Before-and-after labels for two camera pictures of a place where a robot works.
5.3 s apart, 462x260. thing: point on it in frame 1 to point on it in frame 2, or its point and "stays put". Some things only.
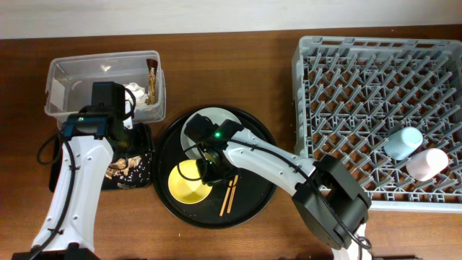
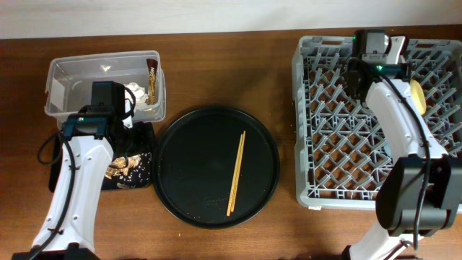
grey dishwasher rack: [388, 111] stays put
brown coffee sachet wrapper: [152, 63] stays put
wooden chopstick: [225, 198] to [234, 180]
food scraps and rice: [133, 170] stays put
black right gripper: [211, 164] to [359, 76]
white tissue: [138, 92] stays put
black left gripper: [144, 143] stays put
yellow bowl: [189, 191] to [418, 96]
